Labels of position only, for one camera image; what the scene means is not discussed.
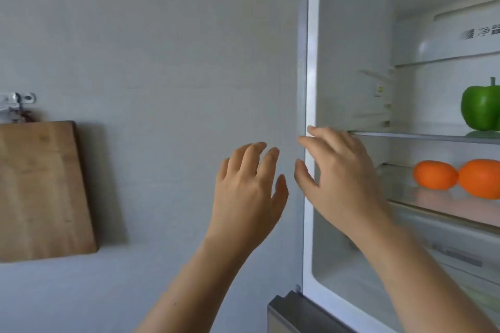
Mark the clear refrigerator drawer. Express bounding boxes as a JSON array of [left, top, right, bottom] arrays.
[[391, 204, 500, 319]]

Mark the wooden cutting board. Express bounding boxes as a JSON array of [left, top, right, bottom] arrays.
[[0, 121, 98, 264]]

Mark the person's left forearm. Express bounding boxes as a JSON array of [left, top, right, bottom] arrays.
[[134, 236, 259, 333]]

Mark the white refrigerator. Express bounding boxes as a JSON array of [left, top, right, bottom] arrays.
[[296, 0, 500, 333]]

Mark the person's left hand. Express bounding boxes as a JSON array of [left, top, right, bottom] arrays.
[[206, 142, 290, 256]]

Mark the white refrigerator vent panel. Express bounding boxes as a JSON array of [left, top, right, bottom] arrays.
[[394, 0, 500, 69]]

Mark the person's right hand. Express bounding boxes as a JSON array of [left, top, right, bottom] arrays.
[[294, 125, 396, 240]]

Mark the orange fruit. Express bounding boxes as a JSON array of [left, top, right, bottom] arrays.
[[457, 159, 500, 200], [413, 160, 459, 191]]

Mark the person's right forearm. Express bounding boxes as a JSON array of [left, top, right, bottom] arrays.
[[352, 219, 498, 333]]

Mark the metal wall hook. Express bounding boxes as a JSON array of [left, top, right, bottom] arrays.
[[0, 92, 37, 124]]

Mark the green bell pepper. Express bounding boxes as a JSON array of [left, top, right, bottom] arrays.
[[460, 77, 500, 132]]

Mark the glass refrigerator shelf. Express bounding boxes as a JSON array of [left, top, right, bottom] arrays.
[[349, 129, 500, 146], [375, 164, 500, 229]]

